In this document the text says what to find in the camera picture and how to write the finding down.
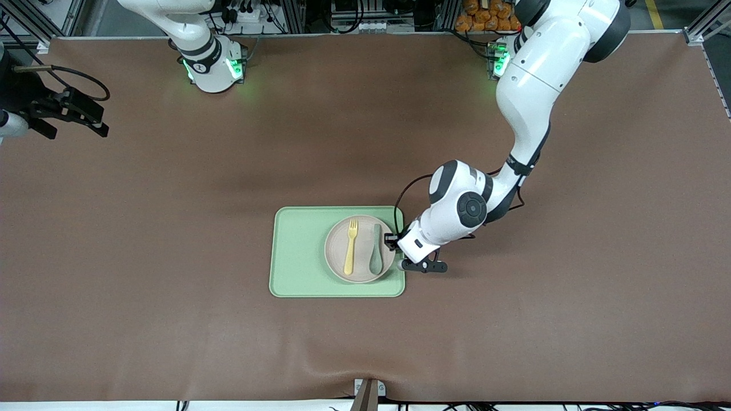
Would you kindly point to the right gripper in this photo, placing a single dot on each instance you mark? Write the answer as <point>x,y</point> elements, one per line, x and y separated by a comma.
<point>21,94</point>

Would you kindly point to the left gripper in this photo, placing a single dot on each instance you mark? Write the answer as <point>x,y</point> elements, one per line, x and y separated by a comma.
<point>392,240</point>

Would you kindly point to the beige round plate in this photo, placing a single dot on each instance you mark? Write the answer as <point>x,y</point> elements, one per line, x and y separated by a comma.
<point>363,251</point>

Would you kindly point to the yellow plastic fork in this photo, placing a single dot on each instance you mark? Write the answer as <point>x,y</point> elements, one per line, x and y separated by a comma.
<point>349,262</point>

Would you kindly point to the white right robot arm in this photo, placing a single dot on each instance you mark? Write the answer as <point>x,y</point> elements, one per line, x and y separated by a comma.
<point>211,68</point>

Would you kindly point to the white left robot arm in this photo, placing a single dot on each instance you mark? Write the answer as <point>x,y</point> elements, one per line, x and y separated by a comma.
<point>537,74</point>

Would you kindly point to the green plastic spoon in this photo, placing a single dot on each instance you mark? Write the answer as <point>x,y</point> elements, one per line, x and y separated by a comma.
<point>376,264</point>

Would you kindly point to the light green rectangular tray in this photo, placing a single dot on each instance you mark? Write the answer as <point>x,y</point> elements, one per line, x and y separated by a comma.
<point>297,268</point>

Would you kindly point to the brown table cover mat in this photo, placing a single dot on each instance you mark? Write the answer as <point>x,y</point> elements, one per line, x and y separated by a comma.
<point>171,257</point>

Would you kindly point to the white power strip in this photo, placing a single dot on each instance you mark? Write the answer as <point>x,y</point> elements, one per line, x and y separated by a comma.
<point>245,12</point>

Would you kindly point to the white terminal block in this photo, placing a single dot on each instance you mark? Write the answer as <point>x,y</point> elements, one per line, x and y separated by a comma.
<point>374,25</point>

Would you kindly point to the pile of orange items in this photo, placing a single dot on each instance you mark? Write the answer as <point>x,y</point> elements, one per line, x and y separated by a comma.
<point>485,17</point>

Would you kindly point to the aluminium frame profile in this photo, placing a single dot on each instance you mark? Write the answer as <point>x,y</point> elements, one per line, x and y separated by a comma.
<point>705,25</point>
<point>34,31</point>

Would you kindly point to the metal table edge bracket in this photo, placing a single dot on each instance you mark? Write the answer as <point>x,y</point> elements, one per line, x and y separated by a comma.
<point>368,394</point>

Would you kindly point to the aluminium frame post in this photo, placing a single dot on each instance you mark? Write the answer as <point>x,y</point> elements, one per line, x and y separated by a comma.
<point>292,16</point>
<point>448,14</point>

